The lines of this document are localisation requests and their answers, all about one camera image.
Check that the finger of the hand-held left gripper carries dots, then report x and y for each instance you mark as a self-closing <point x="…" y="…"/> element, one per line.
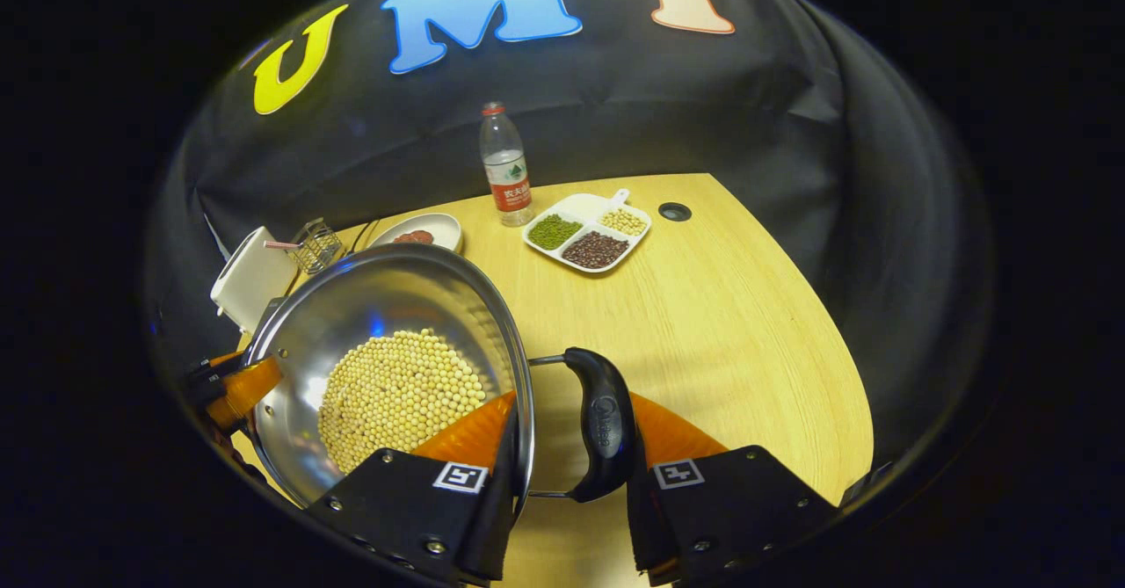
<point x="246" y="390"/>

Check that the white divided bean dish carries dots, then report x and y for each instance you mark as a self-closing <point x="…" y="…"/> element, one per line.
<point x="587" y="232"/>

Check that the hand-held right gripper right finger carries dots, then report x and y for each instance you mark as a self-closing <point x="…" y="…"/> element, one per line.
<point x="721" y="509"/>

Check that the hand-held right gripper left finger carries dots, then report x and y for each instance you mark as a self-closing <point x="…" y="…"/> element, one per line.
<point x="413" y="504"/>

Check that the white round plate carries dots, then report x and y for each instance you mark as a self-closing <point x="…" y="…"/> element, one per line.
<point x="435" y="223"/>

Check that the brown meat piece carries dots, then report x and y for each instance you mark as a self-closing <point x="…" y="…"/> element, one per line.
<point x="415" y="237"/>

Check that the white toaster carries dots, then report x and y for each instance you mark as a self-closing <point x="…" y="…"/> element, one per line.
<point x="250" y="276"/>

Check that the clear plastic water bottle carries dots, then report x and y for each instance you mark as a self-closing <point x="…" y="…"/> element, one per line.
<point x="508" y="175"/>

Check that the stainless steel pot with soybeans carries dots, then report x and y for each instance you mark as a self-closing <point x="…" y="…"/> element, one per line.
<point x="387" y="324"/>

